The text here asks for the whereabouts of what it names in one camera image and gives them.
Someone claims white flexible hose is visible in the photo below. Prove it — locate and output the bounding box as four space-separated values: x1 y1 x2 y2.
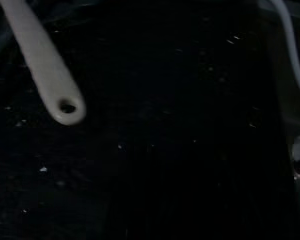
269 0 300 101

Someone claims white spoon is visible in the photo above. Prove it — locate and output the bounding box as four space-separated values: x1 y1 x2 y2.
0 0 87 126

